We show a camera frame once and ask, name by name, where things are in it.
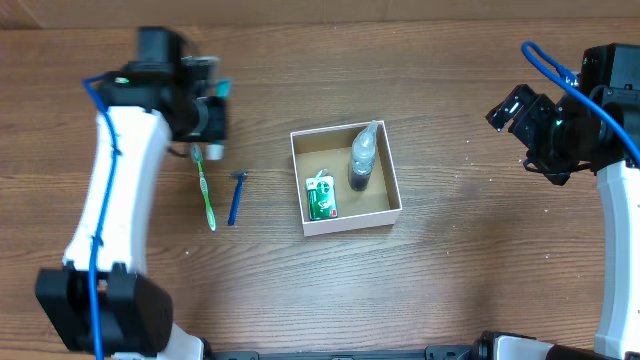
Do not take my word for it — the white cardboard box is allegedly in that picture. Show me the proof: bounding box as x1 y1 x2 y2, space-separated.
290 122 403 236

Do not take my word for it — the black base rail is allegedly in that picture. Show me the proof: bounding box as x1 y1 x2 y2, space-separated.
204 345 473 360

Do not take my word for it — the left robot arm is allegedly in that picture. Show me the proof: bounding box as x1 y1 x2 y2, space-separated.
35 55 231 359

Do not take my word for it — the green white toothbrush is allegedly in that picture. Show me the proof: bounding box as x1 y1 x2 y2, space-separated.
190 143 216 232

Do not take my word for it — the clear bottle with dark liquid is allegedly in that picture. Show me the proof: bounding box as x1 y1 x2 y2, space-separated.
348 120 380 191

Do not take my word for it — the green Dettol soap bar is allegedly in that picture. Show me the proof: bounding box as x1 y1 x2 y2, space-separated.
305 169 338 221

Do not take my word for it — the Colgate toothpaste tube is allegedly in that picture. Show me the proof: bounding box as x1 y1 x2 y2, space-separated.
206 78 233 161

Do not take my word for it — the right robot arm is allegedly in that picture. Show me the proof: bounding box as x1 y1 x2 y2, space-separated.
486 84 639 359

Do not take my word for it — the blue disposable razor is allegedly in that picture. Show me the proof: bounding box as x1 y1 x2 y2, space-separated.
227 171 248 226

